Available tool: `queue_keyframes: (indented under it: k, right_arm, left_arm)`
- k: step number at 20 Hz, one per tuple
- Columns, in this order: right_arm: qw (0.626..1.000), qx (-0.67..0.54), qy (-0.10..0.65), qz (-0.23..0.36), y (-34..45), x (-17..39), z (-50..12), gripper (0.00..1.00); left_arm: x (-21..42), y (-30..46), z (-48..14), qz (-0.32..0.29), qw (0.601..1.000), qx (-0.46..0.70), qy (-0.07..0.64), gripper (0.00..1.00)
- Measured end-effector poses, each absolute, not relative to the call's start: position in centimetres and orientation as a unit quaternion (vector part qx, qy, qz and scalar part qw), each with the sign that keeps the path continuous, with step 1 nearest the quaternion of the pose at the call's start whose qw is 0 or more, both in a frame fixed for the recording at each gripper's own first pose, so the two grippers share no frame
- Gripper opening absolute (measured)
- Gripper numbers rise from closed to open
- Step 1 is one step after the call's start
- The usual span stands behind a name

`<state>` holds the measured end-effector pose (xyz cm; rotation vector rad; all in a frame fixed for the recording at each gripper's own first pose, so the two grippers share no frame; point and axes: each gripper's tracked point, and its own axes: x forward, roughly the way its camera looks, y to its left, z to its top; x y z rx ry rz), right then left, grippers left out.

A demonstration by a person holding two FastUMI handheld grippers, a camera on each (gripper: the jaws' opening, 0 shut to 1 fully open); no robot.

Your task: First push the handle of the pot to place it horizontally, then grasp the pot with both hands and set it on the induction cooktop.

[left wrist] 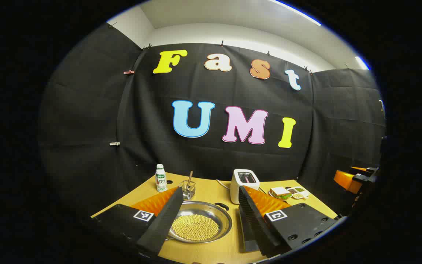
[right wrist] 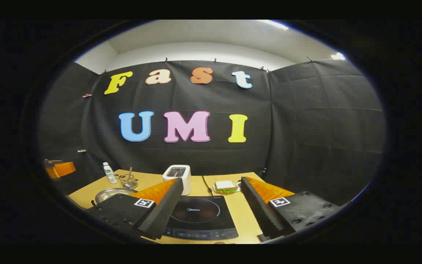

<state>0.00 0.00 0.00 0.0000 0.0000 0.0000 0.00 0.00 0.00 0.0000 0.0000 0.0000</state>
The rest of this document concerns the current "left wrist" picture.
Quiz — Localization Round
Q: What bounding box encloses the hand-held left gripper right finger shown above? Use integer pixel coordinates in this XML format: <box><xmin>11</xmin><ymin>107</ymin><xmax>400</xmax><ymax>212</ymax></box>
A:
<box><xmin>238</xmin><ymin>185</ymin><xmax>340</xmax><ymax>259</ymax></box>

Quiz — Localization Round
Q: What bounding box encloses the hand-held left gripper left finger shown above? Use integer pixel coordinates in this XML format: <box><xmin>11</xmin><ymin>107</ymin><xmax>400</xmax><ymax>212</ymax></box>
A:
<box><xmin>91</xmin><ymin>186</ymin><xmax>185</xmax><ymax>259</ymax></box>

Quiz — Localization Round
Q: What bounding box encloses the stainless steel pot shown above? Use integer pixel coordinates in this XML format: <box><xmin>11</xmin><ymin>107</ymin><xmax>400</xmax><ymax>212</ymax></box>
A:
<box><xmin>167</xmin><ymin>200</ymin><xmax>233</xmax><ymax>244</ymax></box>

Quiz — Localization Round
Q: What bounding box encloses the pile of yellow soybeans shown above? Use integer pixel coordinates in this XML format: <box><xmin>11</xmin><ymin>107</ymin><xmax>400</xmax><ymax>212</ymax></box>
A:
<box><xmin>172</xmin><ymin>214</ymin><xmax>220</xmax><ymax>241</ymax></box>

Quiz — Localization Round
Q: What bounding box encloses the white toaster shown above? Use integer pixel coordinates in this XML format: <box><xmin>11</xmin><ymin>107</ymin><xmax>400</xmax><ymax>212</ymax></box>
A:
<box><xmin>229</xmin><ymin>169</ymin><xmax>260</xmax><ymax>205</ymax></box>

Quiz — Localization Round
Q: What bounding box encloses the white drink bottle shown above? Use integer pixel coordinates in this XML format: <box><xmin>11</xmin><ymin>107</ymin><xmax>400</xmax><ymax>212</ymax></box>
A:
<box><xmin>155</xmin><ymin>164</ymin><xmax>168</xmax><ymax>193</ymax></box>

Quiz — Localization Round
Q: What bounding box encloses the white divided dish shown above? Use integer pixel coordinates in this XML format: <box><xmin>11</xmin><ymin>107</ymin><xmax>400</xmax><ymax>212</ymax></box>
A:
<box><xmin>286</xmin><ymin>186</ymin><xmax>310</xmax><ymax>200</ymax></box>

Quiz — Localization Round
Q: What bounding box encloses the black backdrop cloth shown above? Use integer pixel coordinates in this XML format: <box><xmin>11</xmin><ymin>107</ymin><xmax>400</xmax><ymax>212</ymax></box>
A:
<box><xmin>38</xmin><ymin>23</ymin><xmax>386</xmax><ymax>220</ymax></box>

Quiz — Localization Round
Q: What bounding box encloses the wire mesh utensil holder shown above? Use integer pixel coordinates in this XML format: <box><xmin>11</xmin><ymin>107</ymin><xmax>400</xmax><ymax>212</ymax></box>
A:
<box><xmin>178</xmin><ymin>180</ymin><xmax>196</xmax><ymax>200</ymax></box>

